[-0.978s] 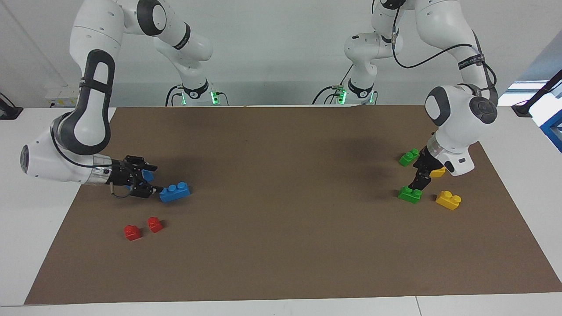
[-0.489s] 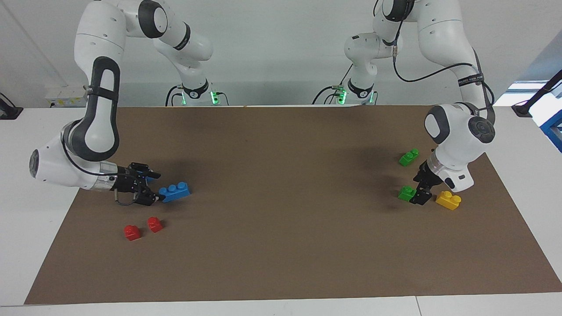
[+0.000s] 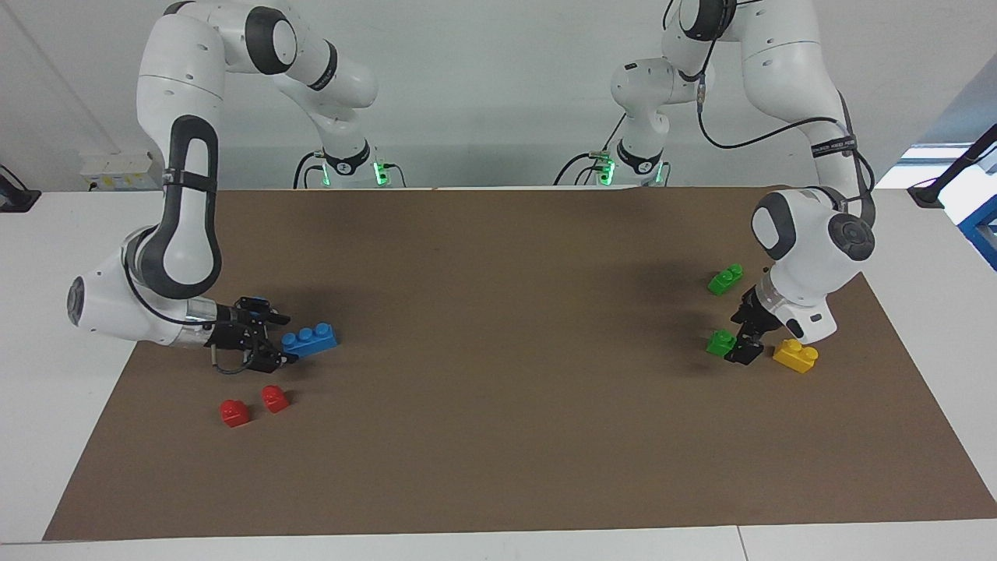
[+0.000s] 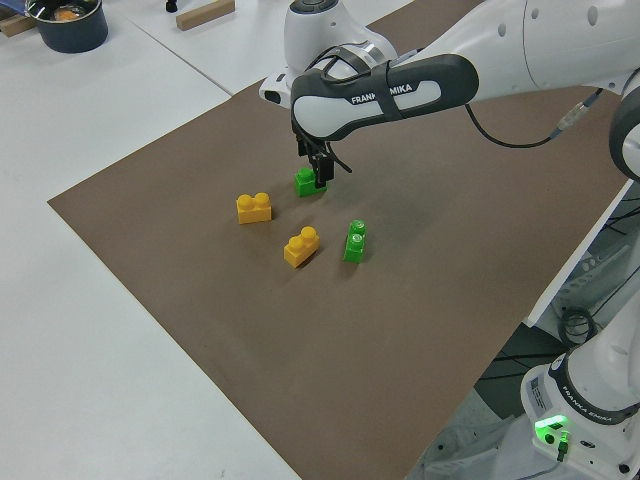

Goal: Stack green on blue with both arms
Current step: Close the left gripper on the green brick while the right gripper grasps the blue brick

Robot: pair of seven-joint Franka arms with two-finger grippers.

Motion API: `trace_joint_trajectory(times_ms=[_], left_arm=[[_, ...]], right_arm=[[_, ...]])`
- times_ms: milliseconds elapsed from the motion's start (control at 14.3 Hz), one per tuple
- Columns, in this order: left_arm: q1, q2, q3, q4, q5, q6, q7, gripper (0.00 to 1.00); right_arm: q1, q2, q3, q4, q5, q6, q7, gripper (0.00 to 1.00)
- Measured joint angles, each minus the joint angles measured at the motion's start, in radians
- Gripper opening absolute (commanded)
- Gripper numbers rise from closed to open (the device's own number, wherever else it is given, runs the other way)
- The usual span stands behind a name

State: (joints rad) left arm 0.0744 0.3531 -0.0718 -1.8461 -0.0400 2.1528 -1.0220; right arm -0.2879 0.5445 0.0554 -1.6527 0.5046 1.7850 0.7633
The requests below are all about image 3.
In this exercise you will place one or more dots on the black table clamp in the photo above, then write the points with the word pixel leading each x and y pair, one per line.
pixel 15 201

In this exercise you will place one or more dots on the red one-stud toy brick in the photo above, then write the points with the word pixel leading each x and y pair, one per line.
pixel 275 399
pixel 234 414

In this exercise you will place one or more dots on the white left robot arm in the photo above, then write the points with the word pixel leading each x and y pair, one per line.
pixel 779 78

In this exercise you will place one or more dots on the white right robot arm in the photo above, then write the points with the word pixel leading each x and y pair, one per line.
pixel 179 101

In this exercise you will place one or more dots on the blue metal frame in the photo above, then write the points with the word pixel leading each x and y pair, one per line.
pixel 983 226

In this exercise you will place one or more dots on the white power strip box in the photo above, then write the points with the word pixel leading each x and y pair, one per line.
pixel 117 171

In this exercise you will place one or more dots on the green two-stud toy brick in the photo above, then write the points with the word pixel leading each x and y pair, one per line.
pixel 720 344
pixel 725 280

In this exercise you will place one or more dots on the black stand with clamp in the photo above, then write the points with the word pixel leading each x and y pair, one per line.
pixel 927 195

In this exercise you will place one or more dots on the brown table mat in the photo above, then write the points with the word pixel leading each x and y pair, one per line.
pixel 498 389

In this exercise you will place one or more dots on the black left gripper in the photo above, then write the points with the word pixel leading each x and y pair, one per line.
pixel 755 315

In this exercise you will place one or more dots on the yellow two-stud toy brick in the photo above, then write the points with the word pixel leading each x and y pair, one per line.
pixel 795 357

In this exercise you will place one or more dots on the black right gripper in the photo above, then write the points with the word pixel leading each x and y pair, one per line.
pixel 237 331

